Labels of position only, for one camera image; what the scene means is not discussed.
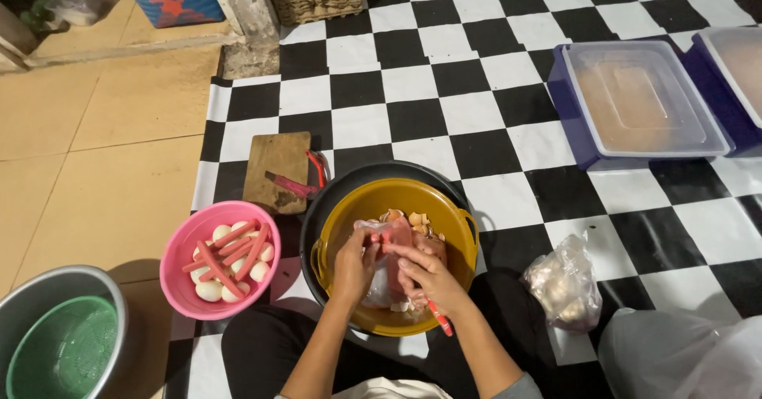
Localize person's left hand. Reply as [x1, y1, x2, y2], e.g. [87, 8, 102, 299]
[330, 225, 382, 308]

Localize person's right hand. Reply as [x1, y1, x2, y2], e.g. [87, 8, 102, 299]
[381, 242, 472, 320]

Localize small red-handled knife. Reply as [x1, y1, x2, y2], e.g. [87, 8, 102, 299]
[425, 299, 454, 337]

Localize clear plastic sausage packet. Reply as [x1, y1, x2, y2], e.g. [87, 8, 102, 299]
[354, 216, 447, 312]

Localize pile of eggshell pieces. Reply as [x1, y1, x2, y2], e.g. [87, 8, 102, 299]
[366, 209, 446, 240]

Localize black round basin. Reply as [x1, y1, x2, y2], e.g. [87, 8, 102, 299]
[299, 160, 477, 337]

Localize yellow plastic basin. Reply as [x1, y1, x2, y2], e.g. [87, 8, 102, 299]
[310, 178, 480, 337]

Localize person's legs in black trousers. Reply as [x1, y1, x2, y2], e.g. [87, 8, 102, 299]
[221, 268, 614, 399]

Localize clear plastic bag of eggs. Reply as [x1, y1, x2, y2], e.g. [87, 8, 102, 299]
[522, 232, 603, 333]

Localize pile of red sausages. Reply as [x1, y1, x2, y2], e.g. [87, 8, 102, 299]
[181, 219, 271, 283]

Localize person's grey white shirt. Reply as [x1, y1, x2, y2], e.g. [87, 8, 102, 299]
[274, 372, 544, 399]

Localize wooden cutting board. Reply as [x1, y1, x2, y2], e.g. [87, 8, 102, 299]
[242, 131, 312, 215]

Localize pile of peeled boiled eggs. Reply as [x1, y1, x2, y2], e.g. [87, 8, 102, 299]
[189, 221, 276, 303]

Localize black white checkered mat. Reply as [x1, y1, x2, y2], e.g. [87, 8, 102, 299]
[164, 0, 762, 399]

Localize pink plastic bowl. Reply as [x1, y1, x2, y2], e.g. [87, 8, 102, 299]
[160, 201, 282, 321]

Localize large white plastic bag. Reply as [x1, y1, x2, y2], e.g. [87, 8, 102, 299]
[597, 309, 762, 399]

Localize blue container with clear lid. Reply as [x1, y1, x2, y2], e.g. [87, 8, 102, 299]
[546, 40, 732, 171]
[681, 26, 762, 158]

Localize green plastic colander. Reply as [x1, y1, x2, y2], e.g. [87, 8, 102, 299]
[6, 295, 119, 399]

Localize steel basin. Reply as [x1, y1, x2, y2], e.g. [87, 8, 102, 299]
[0, 265, 129, 399]

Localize crumpled clear plastic bag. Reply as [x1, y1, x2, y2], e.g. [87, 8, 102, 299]
[44, 0, 123, 27]

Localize red-handled kitchen knife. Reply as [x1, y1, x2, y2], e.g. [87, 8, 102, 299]
[265, 171, 319, 199]

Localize concrete door post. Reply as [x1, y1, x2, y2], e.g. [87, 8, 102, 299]
[202, 0, 281, 80]

